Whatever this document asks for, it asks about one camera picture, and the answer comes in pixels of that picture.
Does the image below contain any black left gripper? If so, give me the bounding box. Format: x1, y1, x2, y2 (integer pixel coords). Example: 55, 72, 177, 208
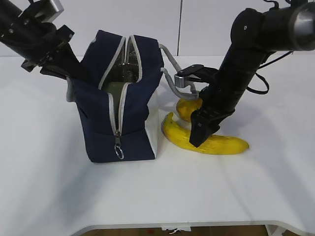
7, 0, 93, 80

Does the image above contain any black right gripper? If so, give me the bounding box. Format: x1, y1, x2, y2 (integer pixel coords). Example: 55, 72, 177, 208
189, 67, 249, 148

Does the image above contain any yellow banana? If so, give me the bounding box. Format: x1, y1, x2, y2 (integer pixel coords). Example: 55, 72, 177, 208
161, 112, 250, 155

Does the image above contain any yellow pear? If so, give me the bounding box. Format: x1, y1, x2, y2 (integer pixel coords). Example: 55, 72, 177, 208
176, 98, 202, 122

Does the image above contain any green lid food container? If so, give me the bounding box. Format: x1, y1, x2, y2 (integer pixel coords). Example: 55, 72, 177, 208
101, 63, 139, 97

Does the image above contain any navy blue lunch bag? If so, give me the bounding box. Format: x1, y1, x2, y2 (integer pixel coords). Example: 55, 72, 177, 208
66, 30, 185, 163

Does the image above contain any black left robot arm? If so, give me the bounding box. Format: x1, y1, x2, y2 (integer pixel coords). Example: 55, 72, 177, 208
0, 0, 92, 83

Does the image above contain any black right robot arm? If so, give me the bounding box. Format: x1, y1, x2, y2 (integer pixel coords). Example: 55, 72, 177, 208
189, 0, 315, 147

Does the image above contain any white paper under table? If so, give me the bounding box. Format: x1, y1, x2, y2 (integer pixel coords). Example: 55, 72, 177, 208
161, 225, 191, 235

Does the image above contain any white table leg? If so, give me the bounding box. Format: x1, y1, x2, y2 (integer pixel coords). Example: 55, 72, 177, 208
265, 225, 286, 236

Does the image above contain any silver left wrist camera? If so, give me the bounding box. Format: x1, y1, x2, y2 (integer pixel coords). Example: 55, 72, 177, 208
33, 0, 64, 23

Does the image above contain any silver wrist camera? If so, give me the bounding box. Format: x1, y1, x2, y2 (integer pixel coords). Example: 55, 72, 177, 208
33, 0, 64, 23
174, 64, 220, 89

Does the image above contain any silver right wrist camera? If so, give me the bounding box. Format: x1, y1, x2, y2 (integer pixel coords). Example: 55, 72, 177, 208
174, 64, 220, 89

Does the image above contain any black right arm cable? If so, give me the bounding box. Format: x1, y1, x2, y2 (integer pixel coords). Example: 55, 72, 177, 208
246, 50, 295, 94

